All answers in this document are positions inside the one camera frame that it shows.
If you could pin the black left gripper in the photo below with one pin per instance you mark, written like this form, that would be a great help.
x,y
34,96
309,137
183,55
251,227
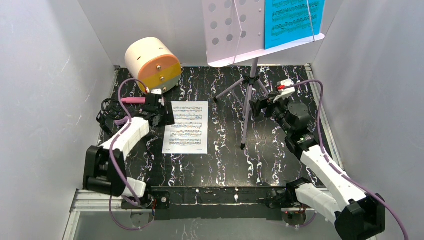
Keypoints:
x,y
162,112

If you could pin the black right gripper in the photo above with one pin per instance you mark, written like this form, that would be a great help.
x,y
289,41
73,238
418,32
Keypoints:
x,y
266,108

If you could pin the white sheet music page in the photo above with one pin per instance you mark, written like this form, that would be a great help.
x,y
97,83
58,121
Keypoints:
x,y
189,133

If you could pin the pink microphone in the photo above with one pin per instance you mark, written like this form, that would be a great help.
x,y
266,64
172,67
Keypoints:
x,y
134,100

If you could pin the black tripod microphone stand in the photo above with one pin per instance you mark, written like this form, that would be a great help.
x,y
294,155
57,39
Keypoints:
x,y
110,110

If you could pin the blue sheet music page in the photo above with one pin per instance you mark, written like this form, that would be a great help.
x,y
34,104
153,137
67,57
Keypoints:
x,y
288,21

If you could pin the silver mesh studio microphone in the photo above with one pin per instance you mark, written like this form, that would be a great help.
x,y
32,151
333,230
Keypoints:
x,y
123,121

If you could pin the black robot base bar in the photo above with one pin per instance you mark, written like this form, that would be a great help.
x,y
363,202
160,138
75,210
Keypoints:
x,y
177,203

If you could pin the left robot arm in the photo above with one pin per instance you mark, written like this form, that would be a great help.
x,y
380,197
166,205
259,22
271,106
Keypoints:
x,y
105,169

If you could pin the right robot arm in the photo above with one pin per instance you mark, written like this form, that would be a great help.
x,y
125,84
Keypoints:
x,y
298,140

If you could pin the round pastel drawer cabinet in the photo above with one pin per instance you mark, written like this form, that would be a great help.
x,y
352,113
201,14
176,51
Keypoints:
x,y
151,62

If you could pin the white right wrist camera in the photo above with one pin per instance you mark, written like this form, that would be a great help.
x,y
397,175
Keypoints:
x,y
284,90

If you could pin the aluminium rail right edge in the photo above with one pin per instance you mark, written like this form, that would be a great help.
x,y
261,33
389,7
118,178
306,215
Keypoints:
x,y
323,109

